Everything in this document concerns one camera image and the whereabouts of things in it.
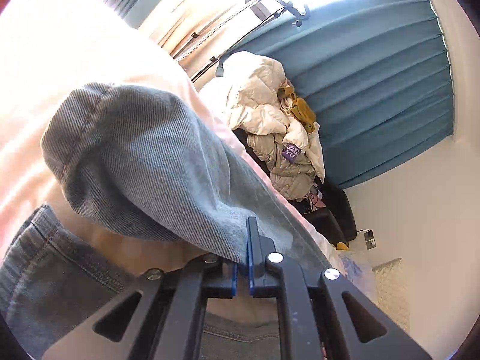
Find blue denim jacket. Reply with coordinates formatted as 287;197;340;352
1;83;329;359

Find yellow plush toy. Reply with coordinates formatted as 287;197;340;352
336;242;350;251

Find black sofa chair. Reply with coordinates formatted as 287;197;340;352
234;128;356;247

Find mustard yellow garment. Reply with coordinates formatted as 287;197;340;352
277;84;317;133

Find white puffer jacket pile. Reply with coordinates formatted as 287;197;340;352
199;51;326;179

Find teal curtain right panel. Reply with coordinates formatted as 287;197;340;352
238;0;454;189

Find tripod stand with holder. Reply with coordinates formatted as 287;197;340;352
173;0;311;82

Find wall socket with charger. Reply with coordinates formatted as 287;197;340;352
357;228;377;250

